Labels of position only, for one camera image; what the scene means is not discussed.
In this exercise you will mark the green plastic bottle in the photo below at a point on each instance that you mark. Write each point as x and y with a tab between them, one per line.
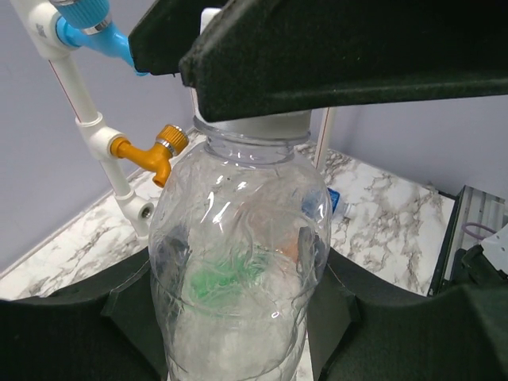
227	276

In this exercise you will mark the clear plastic bottle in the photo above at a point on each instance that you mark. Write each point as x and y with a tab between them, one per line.
237	245

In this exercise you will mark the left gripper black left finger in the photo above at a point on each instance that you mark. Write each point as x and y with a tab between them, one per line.
101	328

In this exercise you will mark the white pipe stand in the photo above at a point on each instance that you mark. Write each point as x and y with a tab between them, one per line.
39	20

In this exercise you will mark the blue label plastic bottle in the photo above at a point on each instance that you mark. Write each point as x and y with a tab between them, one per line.
341	209

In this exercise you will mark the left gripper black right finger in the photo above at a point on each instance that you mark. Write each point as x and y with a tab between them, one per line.
364	328

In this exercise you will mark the yellow faucet tap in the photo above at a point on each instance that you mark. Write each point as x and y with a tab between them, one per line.
170	142

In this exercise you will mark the white blue bottle cap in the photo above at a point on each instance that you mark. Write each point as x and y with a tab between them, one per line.
291	126

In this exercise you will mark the white rear pole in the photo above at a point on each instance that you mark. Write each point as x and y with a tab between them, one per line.
325	132

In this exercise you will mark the aluminium extrusion rail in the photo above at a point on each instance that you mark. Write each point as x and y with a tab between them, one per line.
475	214

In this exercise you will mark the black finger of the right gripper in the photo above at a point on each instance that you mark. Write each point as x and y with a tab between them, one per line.
168	29
270	57

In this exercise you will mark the blue faucet tap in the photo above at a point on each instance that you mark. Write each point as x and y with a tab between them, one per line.
88	23

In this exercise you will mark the orange plastic bottle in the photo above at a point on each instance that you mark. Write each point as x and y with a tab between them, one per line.
296	247

